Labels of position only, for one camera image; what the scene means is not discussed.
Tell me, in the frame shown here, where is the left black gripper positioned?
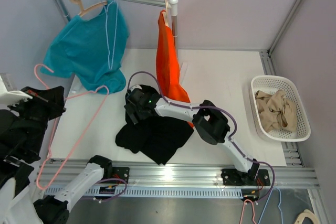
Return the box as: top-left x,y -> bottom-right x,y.
8,84 -> 67,156

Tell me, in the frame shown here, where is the black t shirt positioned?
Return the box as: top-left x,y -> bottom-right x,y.
115,90 -> 194,165

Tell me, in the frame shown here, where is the pink wire hanger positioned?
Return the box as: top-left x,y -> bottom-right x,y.
34,63 -> 110,190

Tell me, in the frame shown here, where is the light blue wire hanger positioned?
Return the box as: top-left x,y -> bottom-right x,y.
99,0 -> 118,70

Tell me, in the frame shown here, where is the beige t shirt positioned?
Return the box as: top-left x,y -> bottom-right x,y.
255,90 -> 298,133

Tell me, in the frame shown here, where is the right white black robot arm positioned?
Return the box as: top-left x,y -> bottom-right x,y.
124,85 -> 271,186

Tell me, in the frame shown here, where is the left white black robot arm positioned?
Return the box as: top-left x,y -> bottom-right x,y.
1,86 -> 113,223

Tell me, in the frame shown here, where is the orange t shirt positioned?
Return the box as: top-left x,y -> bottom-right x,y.
156,9 -> 195,127

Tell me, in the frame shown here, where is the teal t shirt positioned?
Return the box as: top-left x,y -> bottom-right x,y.
41,1 -> 129,94

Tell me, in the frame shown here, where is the beige wooden hanger right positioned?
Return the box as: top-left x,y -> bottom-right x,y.
162,0 -> 171,27

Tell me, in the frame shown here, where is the beige wooden hanger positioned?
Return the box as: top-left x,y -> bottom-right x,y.
70,0 -> 108,17
162,0 -> 171,27

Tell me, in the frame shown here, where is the beige wooden hanger left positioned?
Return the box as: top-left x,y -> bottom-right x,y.
70,0 -> 108,17

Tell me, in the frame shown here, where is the pink hanger on floor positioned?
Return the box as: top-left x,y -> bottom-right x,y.
240,199 -> 257,224

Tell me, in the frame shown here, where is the blue hanger on floor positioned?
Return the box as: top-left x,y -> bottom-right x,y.
257,188 -> 285,223

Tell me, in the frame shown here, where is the wooden hanger on floor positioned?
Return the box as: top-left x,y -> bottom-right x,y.
294,209 -> 320,224

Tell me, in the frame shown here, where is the white plastic basket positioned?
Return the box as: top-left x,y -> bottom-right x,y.
249,75 -> 311,142

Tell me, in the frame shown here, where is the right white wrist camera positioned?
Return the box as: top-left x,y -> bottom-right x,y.
130,84 -> 142,92

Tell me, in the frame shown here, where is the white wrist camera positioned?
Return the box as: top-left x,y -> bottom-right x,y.
1,73 -> 33,106
130,84 -> 142,92

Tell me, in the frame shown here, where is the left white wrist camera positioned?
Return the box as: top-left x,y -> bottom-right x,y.
1,73 -> 33,106

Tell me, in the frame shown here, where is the aluminium mounting rail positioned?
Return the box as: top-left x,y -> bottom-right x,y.
34,140 -> 321,198

